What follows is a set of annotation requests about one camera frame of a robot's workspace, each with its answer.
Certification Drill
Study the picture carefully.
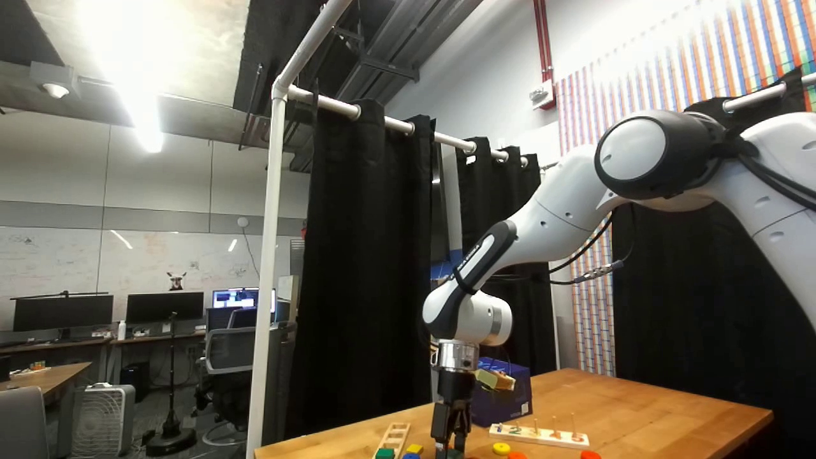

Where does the white wooden peg board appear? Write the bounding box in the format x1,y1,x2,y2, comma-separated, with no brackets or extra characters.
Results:
487,420,591,452

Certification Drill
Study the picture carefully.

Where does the grey mesh office chair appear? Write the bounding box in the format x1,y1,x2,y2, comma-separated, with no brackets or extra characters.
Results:
196,324,257,425

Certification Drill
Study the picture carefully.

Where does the black computer monitor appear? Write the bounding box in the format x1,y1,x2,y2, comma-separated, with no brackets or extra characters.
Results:
122,289,207,327
10,291,117,335

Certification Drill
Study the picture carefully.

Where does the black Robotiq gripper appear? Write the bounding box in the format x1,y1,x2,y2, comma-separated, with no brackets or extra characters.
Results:
428,337,483,459

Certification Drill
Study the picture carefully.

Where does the lit blue computer monitor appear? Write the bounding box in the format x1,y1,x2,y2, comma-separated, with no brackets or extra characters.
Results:
209,285,281,314

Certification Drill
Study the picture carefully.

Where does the black curtain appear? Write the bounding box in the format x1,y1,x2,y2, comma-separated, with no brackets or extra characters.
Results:
609,201,816,411
284,111,560,439

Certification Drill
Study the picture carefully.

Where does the white pvc pipe frame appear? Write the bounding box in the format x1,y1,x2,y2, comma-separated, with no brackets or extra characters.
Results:
246,0,356,459

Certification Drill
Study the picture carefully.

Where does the white box fan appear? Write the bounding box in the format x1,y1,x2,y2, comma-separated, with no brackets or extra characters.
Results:
67,379,140,459

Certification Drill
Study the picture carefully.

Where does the wooden office desk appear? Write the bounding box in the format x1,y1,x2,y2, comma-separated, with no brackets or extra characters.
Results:
0,359,94,409

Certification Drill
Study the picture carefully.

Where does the red wall pipe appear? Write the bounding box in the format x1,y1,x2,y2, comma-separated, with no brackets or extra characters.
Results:
530,0,559,87

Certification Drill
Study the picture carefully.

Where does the wooden board with square slots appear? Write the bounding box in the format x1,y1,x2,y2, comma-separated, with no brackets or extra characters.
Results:
372,417,415,459

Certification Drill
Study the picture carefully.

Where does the dark blue cardboard box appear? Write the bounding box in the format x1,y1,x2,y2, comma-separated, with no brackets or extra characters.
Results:
470,354,535,429

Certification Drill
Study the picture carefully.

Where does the black tripod stand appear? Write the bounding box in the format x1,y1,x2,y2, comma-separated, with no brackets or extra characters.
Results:
140,267,205,459

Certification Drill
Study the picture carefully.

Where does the metal curtain rod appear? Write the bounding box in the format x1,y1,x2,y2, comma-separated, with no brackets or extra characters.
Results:
284,81,515,166

